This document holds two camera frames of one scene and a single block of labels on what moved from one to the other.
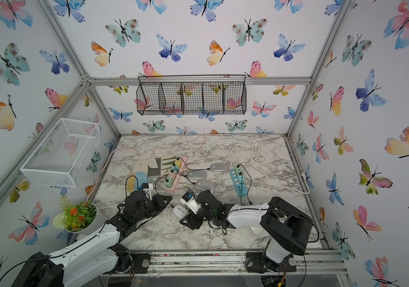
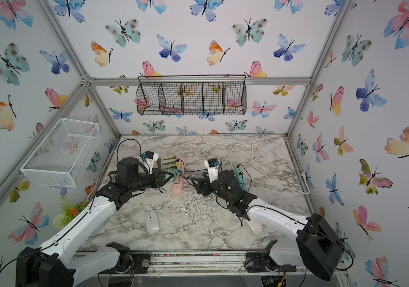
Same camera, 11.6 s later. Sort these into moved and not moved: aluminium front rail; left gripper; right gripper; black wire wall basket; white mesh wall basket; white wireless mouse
Moved: white wireless mouse; right gripper; left gripper
Not moved: white mesh wall basket; aluminium front rail; black wire wall basket
